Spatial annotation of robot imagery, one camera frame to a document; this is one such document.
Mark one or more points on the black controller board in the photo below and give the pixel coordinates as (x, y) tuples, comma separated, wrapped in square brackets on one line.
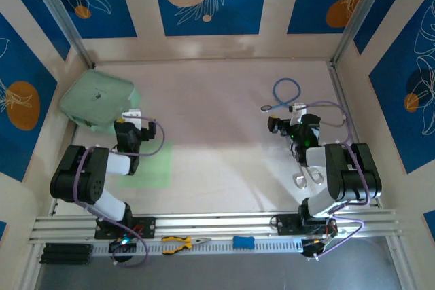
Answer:
[(311, 247), (127, 246)]

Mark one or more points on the black ribbed box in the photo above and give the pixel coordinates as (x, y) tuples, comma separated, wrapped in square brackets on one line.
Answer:
[(66, 254)]

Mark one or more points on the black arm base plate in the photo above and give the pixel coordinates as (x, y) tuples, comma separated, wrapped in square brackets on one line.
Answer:
[(283, 225), (146, 227)]

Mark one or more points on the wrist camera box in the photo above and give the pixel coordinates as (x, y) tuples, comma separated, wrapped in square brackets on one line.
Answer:
[(132, 113), (299, 110)]

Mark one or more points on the aluminium mounting rail frame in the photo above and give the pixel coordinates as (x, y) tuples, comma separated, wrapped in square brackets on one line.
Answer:
[(221, 222)]

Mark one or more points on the mint green zip pouch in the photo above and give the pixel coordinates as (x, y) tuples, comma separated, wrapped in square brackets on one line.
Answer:
[(95, 96)]

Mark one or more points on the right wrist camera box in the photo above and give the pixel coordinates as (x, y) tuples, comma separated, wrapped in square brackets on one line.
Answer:
[(299, 110)]

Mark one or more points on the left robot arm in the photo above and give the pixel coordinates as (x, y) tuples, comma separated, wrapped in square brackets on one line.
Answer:
[(85, 174)]

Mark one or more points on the aluminium corner post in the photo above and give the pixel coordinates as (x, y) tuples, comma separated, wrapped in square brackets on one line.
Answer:
[(361, 11), (61, 11)]

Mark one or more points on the blue sponge block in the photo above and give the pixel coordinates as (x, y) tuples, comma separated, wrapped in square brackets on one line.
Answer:
[(243, 242)]

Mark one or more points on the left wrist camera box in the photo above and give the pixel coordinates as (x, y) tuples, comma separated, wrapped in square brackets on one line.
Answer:
[(132, 113)]

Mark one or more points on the blue stethoscope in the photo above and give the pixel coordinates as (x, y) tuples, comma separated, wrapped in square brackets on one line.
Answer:
[(287, 81)]

